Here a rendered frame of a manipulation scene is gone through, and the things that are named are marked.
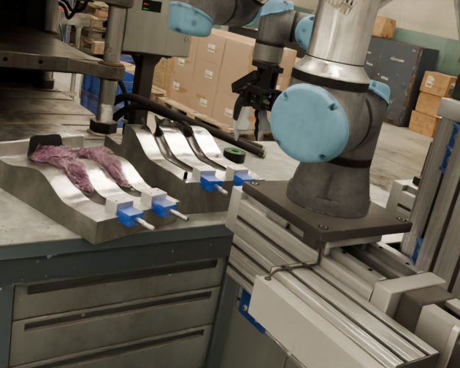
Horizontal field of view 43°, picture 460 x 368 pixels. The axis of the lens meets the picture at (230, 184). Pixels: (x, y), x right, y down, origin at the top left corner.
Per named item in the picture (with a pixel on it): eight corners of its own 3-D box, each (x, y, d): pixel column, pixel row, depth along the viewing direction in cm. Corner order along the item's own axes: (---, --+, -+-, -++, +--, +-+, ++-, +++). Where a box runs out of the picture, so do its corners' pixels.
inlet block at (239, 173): (266, 201, 152) (270, 182, 150) (251, 202, 149) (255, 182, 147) (237, 182, 162) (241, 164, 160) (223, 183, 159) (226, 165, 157)
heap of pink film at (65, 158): (137, 185, 146) (142, 156, 143) (80, 197, 132) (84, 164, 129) (73, 154, 160) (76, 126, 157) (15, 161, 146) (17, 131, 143)
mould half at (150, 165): (258, 209, 164) (269, 163, 159) (179, 215, 148) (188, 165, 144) (172, 152, 201) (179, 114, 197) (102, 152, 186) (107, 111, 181)
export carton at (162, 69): (198, 93, 686) (204, 60, 673) (166, 92, 658) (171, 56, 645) (171, 81, 731) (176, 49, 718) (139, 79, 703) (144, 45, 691)
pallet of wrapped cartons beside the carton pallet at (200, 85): (285, 142, 596) (306, 51, 566) (228, 144, 542) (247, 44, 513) (211, 110, 678) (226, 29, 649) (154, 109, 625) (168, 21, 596)
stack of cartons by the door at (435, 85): (472, 147, 770) (493, 86, 743) (459, 147, 749) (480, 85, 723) (419, 128, 831) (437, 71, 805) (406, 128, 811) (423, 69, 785)
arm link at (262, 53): (249, 40, 145) (274, 44, 150) (245, 58, 147) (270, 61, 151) (267, 46, 139) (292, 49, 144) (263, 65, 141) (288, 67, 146)
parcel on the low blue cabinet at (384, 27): (393, 39, 846) (399, 20, 837) (380, 37, 825) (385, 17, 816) (372, 34, 876) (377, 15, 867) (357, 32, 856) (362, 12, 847)
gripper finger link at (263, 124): (266, 146, 152) (266, 113, 148) (253, 139, 156) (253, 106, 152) (276, 143, 154) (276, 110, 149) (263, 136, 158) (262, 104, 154)
